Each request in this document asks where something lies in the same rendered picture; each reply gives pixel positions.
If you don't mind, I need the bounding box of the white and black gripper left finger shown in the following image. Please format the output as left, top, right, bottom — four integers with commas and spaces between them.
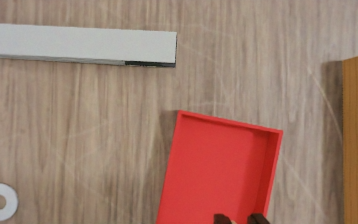
213, 213, 232, 224

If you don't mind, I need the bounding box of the grey flat bar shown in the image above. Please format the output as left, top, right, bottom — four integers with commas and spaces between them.
0, 24, 177, 68

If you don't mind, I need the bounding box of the red shallow tray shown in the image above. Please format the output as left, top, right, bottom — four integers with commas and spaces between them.
156, 110, 283, 224

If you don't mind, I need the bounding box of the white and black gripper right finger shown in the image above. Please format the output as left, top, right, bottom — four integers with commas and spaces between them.
247, 213, 271, 224

